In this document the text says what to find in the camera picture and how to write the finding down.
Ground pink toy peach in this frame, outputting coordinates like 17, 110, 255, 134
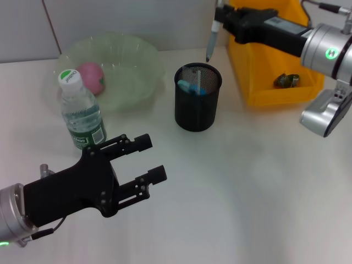
76, 62, 107, 96

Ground yellow plastic bin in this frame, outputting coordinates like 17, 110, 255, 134
228, 0, 325, 107

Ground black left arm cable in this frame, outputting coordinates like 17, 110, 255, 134
30, 216, 67, 240

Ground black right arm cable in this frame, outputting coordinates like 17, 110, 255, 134
300, 0, 352, 29

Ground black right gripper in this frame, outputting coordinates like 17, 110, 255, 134
215, 5, 310, 58

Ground silver ballpoint pen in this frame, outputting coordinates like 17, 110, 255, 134
205, 0, 222, 63

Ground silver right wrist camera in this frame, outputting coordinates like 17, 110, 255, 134
299, 89, 352, 138

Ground green glass fruit plate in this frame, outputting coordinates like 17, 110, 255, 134
56, 32, 166, 113

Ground black mesh pen cup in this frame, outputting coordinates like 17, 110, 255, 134
173, 63, 222, 133

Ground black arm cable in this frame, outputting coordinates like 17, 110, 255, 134
30, 216, 67, 240
300, 0, 352, 29

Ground blue scissors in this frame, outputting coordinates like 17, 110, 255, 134
177, 79, 207, 97

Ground clear plastic ruler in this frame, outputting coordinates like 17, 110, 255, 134
181, 64, 203, 97

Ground clear green-label water bottle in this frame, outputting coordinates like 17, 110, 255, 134
57, 68, 108, 151

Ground green plastic wrapper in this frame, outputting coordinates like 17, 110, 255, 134
273, 73, 301, 89

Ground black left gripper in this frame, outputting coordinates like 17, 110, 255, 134
24, 147, 120, 228

